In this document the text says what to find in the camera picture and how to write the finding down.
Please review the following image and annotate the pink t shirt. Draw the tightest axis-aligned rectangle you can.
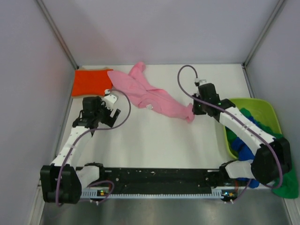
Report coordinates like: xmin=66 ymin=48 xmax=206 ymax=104
xmin=107 ymin=62 xmax=195 ymax=123

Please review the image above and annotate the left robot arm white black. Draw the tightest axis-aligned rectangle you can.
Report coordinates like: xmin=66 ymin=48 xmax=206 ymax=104
xmin=40 ymin=94 xmax=120 ymax=205

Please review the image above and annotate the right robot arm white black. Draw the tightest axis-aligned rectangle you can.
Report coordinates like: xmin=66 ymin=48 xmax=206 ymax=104
xmin=192 ymin=80 xmax=292 ymax=187

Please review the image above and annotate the folded orange t shirt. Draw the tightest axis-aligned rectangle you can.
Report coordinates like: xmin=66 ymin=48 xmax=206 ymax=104
xmin=71 ymin=69 xmax=114 ymax=97

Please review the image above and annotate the green plastic basket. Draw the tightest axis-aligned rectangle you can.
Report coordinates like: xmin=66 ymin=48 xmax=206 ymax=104
xmin=224 ymin=97 xmax=283 ymax=161

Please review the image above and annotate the blue t shirt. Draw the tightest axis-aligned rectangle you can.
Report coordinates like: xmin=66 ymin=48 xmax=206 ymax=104
xmin=230 ymin=137 xmax=259 ymax=188

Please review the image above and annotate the green t shirt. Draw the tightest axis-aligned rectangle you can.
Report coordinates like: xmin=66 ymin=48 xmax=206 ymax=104
xmin=225 ymin=111 xmax=299 ymax=199

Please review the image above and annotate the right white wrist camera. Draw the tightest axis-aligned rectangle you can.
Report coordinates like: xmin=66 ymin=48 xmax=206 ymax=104
xmin=194 ymin=78 xmax=207 ymax=87

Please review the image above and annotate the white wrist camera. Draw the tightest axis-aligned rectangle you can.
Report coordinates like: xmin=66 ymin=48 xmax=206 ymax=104
xmin=194 ymin=78 xmax=207 ymax=87
xmin=102 ymin=89 xmax=118 ymax=110

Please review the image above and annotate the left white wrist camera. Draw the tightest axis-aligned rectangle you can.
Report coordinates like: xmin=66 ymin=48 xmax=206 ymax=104
xmin=102 ymin=89 xmax=118 ymax=110

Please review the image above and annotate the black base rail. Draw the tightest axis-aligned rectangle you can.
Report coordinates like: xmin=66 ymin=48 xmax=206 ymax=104
xmin=99 ymin=167 xmax=233 ymax=194

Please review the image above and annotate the grey slotted cable duct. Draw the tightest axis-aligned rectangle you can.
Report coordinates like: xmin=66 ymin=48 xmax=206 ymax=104
xmin=80 ymin=187 xmax=237 ymax=201

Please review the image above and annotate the right aluminium frame post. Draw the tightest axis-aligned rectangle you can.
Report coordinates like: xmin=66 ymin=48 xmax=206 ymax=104
xmin=242 ymin=0 xmax=288 ymax=69

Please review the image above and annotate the aluminium frame post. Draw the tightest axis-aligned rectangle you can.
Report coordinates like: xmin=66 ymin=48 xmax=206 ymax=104
xmin=34 ymin=0 xmax=79 ymax=70
xmin=242 ymin=0 xmax=288 ymax=69

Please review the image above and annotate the left aluminium frame post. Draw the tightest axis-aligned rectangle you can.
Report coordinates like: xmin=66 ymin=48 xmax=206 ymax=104
xmin=34 ymin=0 xmax=79 ymax=70

